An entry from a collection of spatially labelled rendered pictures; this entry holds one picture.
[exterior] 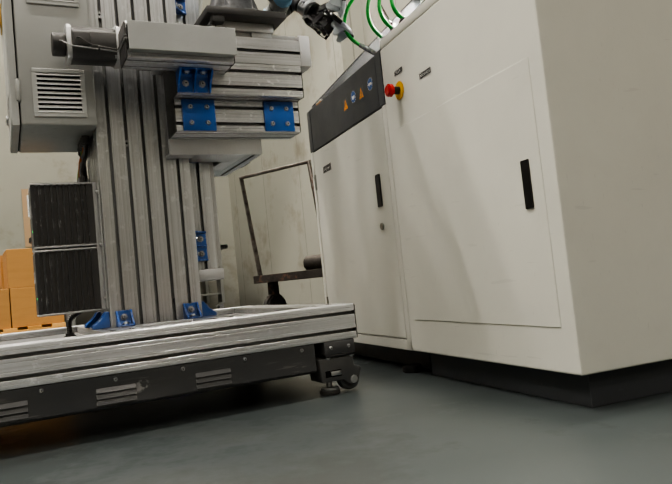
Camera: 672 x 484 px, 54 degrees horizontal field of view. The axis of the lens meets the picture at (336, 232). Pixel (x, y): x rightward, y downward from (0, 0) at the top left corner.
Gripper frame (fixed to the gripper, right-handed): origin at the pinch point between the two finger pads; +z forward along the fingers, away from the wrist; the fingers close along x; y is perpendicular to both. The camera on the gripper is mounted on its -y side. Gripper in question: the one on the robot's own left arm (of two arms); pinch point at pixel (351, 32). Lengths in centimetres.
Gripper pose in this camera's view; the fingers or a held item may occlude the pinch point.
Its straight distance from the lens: 257.7
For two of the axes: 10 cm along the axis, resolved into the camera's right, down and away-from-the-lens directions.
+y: -6.7, 7.5, -0.1
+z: 6.9, 6.1, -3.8
